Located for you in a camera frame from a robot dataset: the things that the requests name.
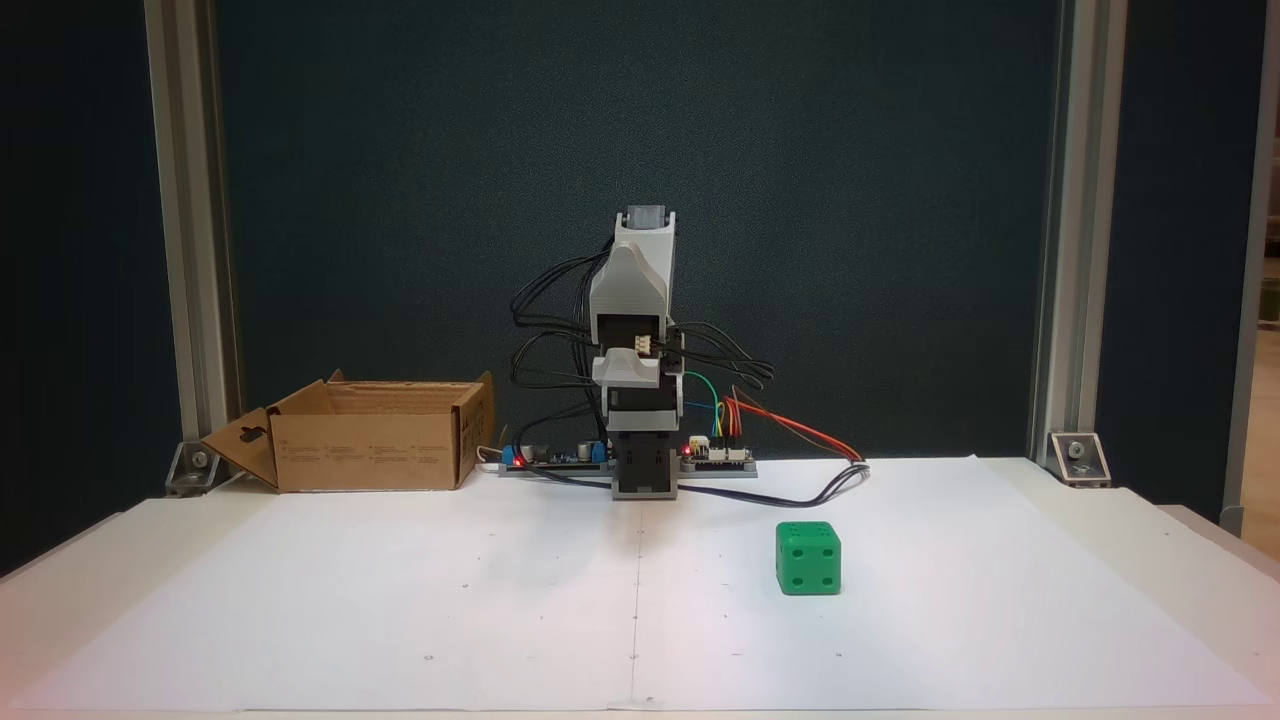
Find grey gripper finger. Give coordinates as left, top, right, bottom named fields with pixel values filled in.
left=592, top=349, right=663, bottom=389

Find green die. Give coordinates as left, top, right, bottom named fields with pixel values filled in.
left=775, top=520, right=842, bottom=597

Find circuit board with blue parts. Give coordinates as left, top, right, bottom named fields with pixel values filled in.
left=499, top=440, right=614, bottom=478

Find brown cardboard box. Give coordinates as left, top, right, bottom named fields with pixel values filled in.
left=200, top=370, right=497, bottom=493

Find black arm wire bundle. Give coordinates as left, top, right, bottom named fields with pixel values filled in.
left=509, top=248, right=777, bottom=471

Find green jumper wire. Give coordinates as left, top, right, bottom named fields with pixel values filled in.
left=684, top=371, right=724, bottom=437

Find circuit board with jumper wires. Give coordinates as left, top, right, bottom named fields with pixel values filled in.
left=680, top=436, right=759, bottom=478

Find red orange jumper wires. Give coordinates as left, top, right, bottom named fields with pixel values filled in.
left=724, top=396, right=864, bottom=462

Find metal corner bracket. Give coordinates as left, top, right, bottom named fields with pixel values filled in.
left=1046, top=431, right=1112, bottom=490
left=164, top=440, right=247, bottom=498

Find aluminium frame post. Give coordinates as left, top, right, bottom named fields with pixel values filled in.
left=1028, top=0, right=1129, bottom=471
left=1220, top=0, right=1280, bottom=538
left=144, top=0, right=242, bottom=473

